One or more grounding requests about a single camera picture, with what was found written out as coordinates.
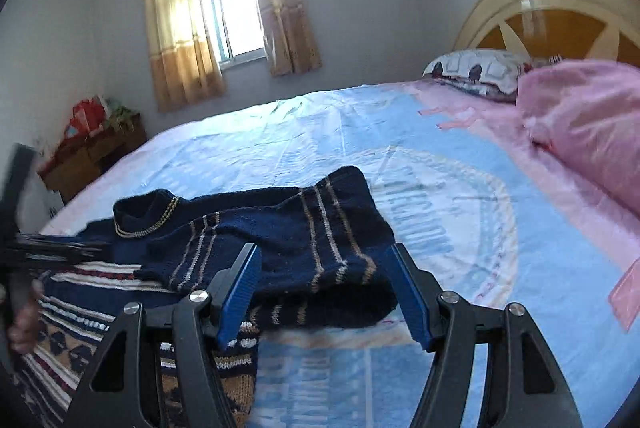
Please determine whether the green item on desk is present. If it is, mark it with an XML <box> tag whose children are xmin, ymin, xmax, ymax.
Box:
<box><xmin>104</xmin><ymin>102</ymin><xmax>139</xmax><ymax>133</ymax></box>

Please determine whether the red gift bag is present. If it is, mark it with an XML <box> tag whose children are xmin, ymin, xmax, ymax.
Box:
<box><xmin>63</xmin><ymin>96</ymin><xmax>107</xmax><ymax>139</ymax></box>

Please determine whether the patterned pillow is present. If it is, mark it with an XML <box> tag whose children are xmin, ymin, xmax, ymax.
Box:
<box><xmin>422</xmin><ymin>49</ymin><xmax>563</xmax><ymax>103</ymax></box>

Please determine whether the brown wooden desk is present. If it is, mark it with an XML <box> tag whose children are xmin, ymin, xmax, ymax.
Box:
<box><xmin>38</xmin><ymin>113</ymin><xmax>148</xmax><ymax>204</ymax></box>

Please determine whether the navy patterned knit sweater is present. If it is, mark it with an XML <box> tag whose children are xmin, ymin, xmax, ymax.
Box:
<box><xmin>13</xmin><ymin>166</ymin><xmax>397</xmax><ymax>427</ymax></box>

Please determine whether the left yellow curtain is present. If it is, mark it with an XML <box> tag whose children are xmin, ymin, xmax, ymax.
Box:
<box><xmin>144</xmin><ymin>0</ymin><xmax>226</xmax><ymax>113</ymax></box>

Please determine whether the person's left hand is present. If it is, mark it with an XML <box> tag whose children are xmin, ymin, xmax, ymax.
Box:
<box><xmin>8</xmin><ymin>280</ymin><xmax>43</xmax><ymax>356</ymax></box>

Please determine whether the pink folded quilt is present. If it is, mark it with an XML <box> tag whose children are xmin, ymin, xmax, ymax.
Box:
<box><xmin>516</xmin><ymin>60</ymin><xmax>639</xmax><ymax>213</ymax></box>

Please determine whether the cream wooden headboard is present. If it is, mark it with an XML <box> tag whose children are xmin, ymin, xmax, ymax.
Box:
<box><xmin>454</xmin><ymin>0</ymin><xmax>639</xmax><ymax>66</ymax></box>

